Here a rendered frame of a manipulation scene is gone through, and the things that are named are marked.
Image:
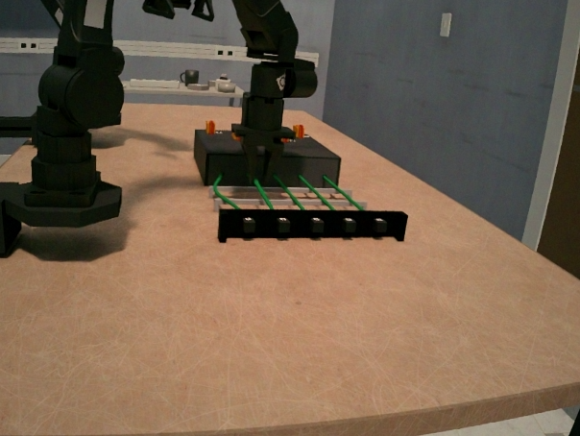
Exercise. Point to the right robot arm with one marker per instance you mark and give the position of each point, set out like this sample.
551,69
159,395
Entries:
81,91

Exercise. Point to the green cable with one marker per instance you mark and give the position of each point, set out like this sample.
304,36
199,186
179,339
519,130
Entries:
288,192
220,195
317,194
262,194
343,193

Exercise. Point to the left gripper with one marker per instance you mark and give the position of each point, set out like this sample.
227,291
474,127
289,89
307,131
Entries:
166,8

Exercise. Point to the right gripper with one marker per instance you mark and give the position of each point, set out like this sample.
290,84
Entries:
263,127

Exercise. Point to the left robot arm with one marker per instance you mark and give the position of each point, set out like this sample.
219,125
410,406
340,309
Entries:
55,8

